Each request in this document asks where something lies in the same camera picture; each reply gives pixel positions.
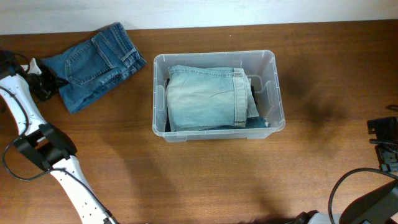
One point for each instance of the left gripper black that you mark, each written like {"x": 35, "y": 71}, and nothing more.
{"x": 52, "y": 85}

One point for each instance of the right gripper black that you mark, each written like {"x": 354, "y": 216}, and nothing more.
{"x": 378, "y": 127}

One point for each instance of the dark blue jeans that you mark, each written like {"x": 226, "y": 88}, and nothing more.
{"x": 95, "y": 66}

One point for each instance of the blue garment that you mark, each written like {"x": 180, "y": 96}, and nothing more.
{"x": 251, "y": 123}

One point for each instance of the dark navy garment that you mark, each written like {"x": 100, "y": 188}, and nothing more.
{"x": 253, "y": 94}

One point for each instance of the light blue jeans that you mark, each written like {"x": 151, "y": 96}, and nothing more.
{"x": 202, "y": 98}

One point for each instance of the black garment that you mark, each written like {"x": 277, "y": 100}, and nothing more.
{"x": 167, "y": 126}

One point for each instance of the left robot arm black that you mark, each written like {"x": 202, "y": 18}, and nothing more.
{"x": 44, "y": 145}

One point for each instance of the clear plastic storage bin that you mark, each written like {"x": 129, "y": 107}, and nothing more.
{"x": 259, "y": 65}

